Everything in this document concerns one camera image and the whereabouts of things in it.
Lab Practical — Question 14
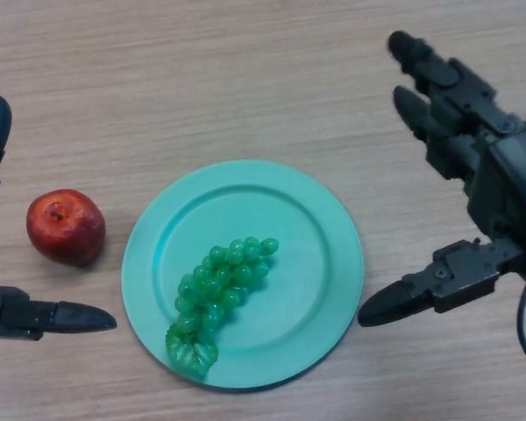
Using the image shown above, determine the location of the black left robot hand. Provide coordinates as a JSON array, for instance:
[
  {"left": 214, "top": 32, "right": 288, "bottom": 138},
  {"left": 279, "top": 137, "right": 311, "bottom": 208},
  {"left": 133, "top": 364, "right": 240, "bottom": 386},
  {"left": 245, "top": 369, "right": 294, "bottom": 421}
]
[{"left": 0, "top": 95, "right": 118, "bottom": 341}]

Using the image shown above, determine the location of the green round plate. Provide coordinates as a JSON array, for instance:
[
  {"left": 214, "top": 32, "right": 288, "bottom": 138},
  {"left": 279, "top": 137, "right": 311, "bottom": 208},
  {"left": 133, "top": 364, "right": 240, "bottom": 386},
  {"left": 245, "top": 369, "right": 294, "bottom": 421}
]
[{"left": 121, "top": 160, "right": 362, "bottom": 390}]

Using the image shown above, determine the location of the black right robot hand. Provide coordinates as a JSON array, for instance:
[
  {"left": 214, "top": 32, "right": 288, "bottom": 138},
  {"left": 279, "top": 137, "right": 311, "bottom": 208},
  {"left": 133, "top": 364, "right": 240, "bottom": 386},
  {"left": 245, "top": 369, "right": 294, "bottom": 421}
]
[{"left": 357, "top": 30, "right": 526, "bottom": 328}]

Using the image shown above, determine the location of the red apple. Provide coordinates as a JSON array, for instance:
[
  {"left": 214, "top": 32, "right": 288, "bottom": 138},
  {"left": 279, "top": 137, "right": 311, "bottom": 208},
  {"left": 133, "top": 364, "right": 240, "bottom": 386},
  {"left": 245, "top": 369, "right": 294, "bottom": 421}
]
[{"left": 25, "top": 189, "right": 107, "bottom": 268}]

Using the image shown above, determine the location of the green grapes bunch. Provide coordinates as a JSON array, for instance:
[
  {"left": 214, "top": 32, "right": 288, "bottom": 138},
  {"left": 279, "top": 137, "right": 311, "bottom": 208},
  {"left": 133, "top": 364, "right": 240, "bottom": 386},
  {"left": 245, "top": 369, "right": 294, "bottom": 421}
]
[{"left": 165, "top": 236, "right": 280, "bottom": 379}]

